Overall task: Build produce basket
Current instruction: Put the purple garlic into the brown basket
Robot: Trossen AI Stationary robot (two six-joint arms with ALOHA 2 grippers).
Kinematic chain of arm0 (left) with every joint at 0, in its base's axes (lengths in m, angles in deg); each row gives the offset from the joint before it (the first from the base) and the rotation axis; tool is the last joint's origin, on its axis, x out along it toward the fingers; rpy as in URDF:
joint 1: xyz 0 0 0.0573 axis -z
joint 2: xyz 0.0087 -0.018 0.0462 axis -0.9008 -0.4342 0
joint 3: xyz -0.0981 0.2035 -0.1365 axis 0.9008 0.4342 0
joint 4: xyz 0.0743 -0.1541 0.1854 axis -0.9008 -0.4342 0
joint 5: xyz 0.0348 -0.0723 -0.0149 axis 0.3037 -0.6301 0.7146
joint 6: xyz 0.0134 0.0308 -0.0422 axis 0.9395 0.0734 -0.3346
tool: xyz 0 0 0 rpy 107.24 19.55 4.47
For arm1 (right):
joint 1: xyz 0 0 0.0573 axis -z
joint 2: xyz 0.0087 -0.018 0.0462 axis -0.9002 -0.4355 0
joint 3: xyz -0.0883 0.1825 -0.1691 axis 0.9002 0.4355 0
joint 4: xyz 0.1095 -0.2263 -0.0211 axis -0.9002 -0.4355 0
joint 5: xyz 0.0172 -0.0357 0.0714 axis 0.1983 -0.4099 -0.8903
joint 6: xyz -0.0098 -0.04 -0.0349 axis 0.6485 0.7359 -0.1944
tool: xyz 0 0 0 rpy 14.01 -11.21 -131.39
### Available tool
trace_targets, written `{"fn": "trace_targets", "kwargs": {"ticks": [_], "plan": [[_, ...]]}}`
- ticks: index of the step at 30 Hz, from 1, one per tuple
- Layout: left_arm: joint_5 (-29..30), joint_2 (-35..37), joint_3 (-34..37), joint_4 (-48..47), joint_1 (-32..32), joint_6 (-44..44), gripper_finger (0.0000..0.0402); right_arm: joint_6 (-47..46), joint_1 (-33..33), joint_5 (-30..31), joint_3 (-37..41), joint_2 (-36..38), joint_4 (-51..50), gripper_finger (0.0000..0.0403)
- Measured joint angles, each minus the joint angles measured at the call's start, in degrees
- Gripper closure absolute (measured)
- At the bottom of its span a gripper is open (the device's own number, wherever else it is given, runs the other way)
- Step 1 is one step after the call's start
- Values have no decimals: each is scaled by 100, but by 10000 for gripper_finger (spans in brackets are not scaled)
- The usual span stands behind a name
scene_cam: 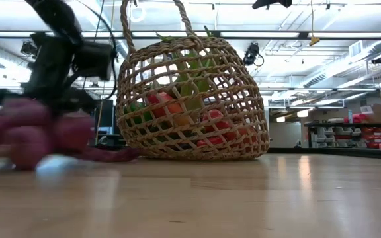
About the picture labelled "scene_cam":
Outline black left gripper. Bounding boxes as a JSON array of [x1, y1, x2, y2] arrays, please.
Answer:
[[23, 31, 97, 112]]

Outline purple grape string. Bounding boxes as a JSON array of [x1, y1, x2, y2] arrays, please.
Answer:
[[0, 98, 142, 176]]

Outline green bell pepper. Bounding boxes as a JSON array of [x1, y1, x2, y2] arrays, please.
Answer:
[[124, 102, 153, 123]]

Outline green celery bunch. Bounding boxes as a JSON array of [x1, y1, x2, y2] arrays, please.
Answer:
[[153, 26, 221, 113]]

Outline woven straw basket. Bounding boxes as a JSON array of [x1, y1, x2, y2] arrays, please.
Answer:
[[116, 0, 271, 162]]

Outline red pepper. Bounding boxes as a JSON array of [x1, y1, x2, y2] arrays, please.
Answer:
[[196, 135, 226, 148]]

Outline black computer monitor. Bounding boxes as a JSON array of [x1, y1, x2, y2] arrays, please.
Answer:
[[94, 99, 114, 129]]

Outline yellow hanging tag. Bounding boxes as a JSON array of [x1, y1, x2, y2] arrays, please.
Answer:
[[308, 0, 321, 47]]

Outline black ceiling spotlight cluster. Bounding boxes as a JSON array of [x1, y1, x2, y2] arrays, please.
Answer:
[[20, 41, 38, 58]]

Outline white air vent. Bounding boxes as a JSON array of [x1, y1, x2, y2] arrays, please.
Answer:
[[349, 40, 364, 59]]

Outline red object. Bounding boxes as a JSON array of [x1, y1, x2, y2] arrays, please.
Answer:
[[344, 113, 370, 124]]

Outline grey storage bins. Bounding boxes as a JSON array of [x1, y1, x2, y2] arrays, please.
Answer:
[[311, 127, 363, 149]]

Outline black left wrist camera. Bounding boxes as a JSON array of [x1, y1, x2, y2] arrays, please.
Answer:
[[76, 42, 117, 82]]

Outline black ceiling camera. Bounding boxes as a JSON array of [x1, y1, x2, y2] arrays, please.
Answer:
[[243, 42, 265, 67]]

